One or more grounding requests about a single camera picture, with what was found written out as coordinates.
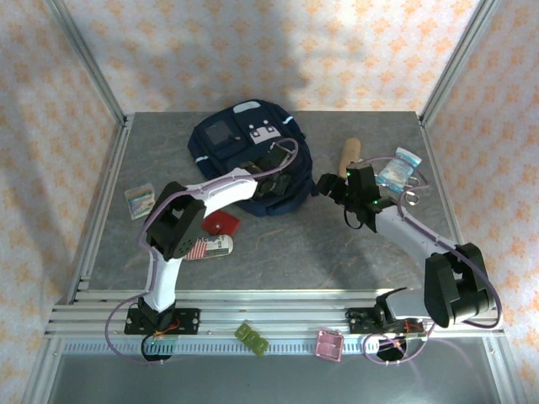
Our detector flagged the tan cork glasses case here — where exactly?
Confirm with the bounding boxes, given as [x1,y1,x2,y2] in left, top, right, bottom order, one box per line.
[339,138,363,178]

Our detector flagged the navy blue backpack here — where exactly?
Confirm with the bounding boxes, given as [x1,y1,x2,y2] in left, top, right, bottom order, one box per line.
[188,99,317,218]

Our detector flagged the red wallet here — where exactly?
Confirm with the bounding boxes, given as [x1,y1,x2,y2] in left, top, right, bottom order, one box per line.
[200,210,242,236]

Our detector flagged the red striped pencil case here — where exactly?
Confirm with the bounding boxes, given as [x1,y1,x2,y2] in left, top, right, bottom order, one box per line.
[184,234,234,262]

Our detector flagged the blue white tissue pack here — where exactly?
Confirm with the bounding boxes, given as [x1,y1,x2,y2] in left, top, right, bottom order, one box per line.
[374,146,423,194]

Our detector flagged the metal scissors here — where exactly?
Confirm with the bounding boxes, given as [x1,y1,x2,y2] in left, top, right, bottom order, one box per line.
[398,174,430,207]

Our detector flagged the pink square box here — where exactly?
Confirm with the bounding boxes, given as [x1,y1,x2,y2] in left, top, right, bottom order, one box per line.
[315,330,344,363]

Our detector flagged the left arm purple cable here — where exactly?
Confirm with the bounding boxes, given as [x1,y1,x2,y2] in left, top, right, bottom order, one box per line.
[104,137,300,367]

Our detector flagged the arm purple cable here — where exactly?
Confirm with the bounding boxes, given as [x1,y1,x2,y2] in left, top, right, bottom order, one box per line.
[361,153,504,367]
[104,137,300,367]

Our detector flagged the aluminium side rail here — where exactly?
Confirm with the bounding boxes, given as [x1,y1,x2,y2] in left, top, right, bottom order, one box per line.
[54,115,136,306]
[419,115,481,304]

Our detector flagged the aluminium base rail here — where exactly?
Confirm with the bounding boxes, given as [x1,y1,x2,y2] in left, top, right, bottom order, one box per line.
[44,288,504,340]

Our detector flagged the slotted grey cable duct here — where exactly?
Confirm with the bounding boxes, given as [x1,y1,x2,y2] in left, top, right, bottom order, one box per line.
[58,338,485,358]

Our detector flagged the aluminium frame post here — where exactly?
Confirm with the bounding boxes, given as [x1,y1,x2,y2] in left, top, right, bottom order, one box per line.
[419,0,504,127]
[44,0,130,127]

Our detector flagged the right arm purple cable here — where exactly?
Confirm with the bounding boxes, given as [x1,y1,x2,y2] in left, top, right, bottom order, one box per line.
[361,153,504,367]

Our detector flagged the aluminium frame leg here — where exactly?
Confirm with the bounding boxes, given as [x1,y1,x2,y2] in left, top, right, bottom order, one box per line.
[20,336,64,404]
[482,336,526,404]

